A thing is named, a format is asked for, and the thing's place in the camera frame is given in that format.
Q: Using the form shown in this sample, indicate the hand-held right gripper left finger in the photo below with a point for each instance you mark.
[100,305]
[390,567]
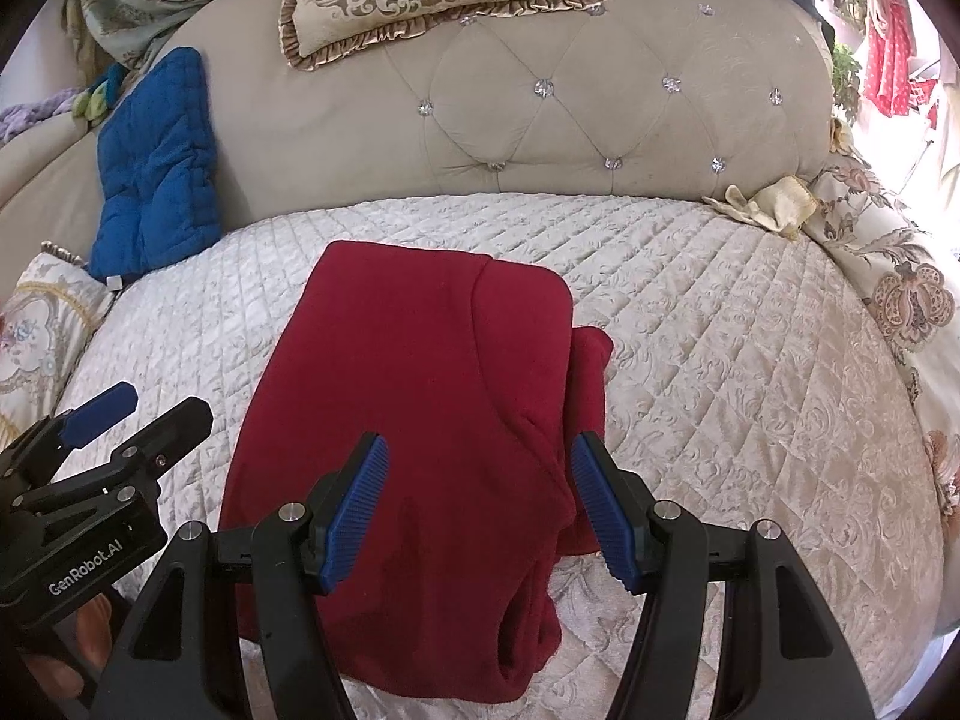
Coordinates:
[352,517]

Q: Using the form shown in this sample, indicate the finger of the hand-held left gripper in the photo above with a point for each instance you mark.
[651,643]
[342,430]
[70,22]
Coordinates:
[97,409]
[176,424]

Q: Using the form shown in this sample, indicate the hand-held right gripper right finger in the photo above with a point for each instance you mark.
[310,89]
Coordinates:
[607,517]

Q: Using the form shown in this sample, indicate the red fleece garment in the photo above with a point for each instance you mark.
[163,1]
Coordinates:
[405,390]

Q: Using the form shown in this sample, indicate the person's left hand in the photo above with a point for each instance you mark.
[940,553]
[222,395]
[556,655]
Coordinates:
[79,641]

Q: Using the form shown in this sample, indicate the floral fringed pillow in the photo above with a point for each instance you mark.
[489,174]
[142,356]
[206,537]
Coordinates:
[41,330]

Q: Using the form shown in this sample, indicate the white quilted sofa cover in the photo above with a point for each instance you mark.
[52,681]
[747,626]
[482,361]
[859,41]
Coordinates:
[750,390]

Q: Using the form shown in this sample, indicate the blue quilted cushion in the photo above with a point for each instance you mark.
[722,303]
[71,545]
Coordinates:
[154,172]

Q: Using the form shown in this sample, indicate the purple knitted cloth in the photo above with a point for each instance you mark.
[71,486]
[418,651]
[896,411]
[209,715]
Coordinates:
[34,116]

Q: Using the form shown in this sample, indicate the green soft toy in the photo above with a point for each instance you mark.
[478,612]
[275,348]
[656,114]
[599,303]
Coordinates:
[97,97]

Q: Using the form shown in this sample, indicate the beige tufted sofa backrest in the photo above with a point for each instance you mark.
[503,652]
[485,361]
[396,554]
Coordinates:
[337,127]

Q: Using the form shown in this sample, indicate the pale yellow cloth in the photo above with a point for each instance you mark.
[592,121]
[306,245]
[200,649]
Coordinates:
[772,206]

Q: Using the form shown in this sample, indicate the floral sofa armrest cover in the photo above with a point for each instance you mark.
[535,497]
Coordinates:
[892,277]

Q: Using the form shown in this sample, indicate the green potted plant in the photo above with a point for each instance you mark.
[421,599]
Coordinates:
[846,82]

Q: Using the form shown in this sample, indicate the red hanging garment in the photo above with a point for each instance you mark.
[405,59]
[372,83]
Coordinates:
[889,37]

